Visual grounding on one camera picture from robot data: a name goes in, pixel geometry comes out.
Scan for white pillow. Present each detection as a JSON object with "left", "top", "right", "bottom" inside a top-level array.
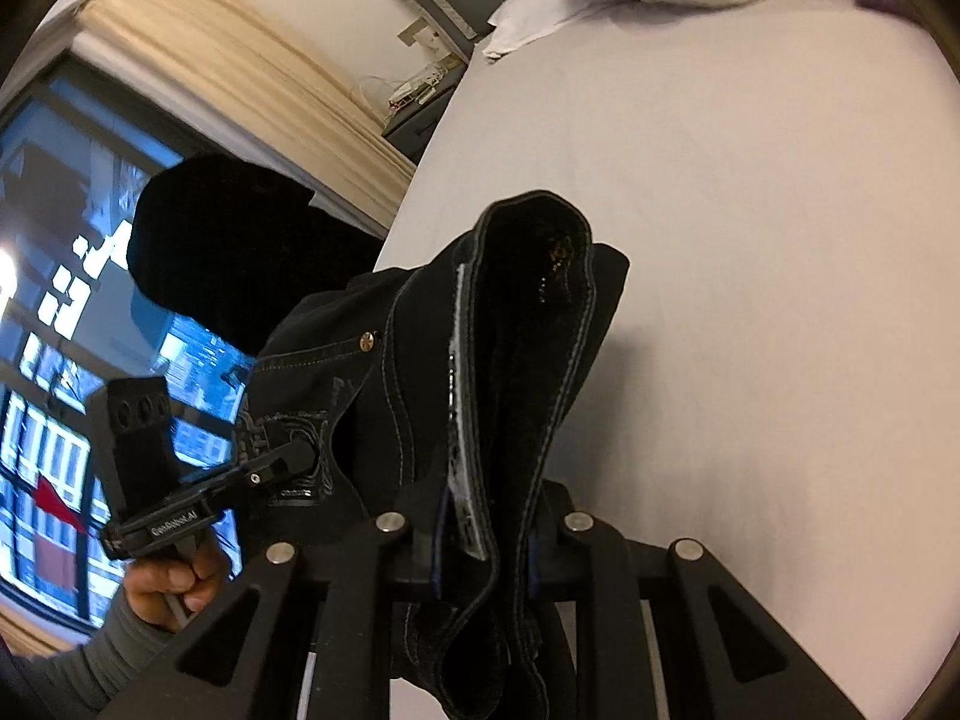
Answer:
[{"left": 482, "top": 0, "right": 593, "bottom": 61}]

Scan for white bed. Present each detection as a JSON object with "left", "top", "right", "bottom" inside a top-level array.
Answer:
[{"left": 296, "top": 0, "right": 960, "bottom": 720}]

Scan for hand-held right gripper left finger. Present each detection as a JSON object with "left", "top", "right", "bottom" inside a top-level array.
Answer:
[{"left": 97, "top": 486, "right": 455, "bottom": 720}]

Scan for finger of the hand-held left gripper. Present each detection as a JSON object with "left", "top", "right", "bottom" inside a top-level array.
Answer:
[{"left": 232, "top": 439, "right": 319, "bottom": 497}]

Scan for wall socket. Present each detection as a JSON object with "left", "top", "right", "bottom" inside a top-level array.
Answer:
[{"left": 397, "top": 21, "right": 442, "bottom": 53}]

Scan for black denim pants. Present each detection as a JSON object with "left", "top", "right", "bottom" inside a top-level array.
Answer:
[{"left": 236, "top": 191, "right": 631, "bottom": 720}]

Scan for person's left forearm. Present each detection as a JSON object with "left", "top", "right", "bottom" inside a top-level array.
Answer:
[{"left": 0, "top": 585, "right": 177, "bottom": 720}]

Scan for person's left hand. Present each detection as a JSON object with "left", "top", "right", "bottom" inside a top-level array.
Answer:
[{"left": 124, "top": 532, "right": 230, "bottom": 631}]

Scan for cream curtain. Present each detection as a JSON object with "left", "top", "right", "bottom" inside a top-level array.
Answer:
[{"left": 75, "top": 0, "right": 417, "bottom": 241}]

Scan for large window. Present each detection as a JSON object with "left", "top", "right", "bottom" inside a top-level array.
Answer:
[{"left": 0, "top": 56, "right": 256, "bottom": 631}]

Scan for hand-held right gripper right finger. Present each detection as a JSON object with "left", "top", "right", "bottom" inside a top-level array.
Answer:
[{"left": 525, "top": 481, "right": 865, "bottom": 720}]

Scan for grey nightstand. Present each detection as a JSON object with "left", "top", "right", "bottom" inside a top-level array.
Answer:
[{"left": 381, "top": 60, "right": 462, "bottom": 162}]

